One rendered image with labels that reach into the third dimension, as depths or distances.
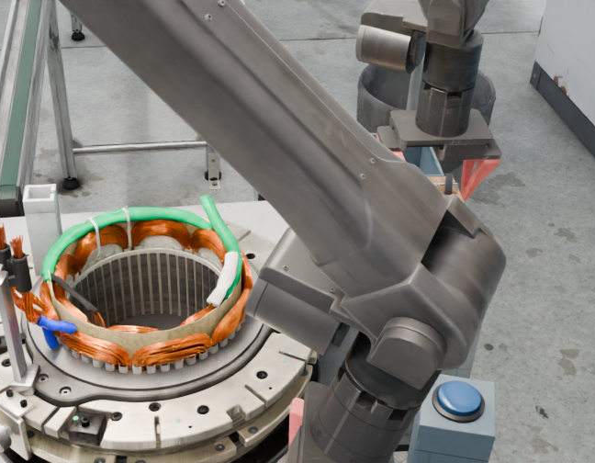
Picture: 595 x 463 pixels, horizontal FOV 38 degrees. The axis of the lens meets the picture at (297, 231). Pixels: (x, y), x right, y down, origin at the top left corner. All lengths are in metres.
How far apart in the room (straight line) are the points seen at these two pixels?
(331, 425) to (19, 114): 1.40
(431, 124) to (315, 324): 0.45
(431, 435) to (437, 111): 0.33
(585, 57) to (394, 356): 3.02
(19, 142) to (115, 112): 1.69
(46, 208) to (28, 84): 1.16
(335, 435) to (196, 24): 0.28
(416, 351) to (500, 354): 1.99
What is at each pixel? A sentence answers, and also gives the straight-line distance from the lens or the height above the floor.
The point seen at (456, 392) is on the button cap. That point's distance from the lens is 0.84.
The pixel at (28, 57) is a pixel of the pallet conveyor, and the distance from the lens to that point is 2.11.
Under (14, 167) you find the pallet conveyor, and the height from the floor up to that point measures 0.76.
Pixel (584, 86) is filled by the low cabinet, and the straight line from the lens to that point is 3.45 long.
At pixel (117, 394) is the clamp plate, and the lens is 0.75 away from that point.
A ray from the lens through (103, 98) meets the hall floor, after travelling 3.55.
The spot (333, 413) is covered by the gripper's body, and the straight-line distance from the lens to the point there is 0.56.
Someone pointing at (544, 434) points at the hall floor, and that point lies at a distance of 2.28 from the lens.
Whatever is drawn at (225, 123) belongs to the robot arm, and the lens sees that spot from 0.42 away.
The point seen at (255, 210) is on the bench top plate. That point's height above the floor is 0.78.
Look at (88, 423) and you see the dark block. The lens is 0.74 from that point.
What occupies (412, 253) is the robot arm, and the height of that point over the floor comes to 1.38.
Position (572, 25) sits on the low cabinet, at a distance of 3.54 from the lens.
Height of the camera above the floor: 1.65
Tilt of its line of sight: 36 degrees down
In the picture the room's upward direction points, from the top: 3 degrees clockwise
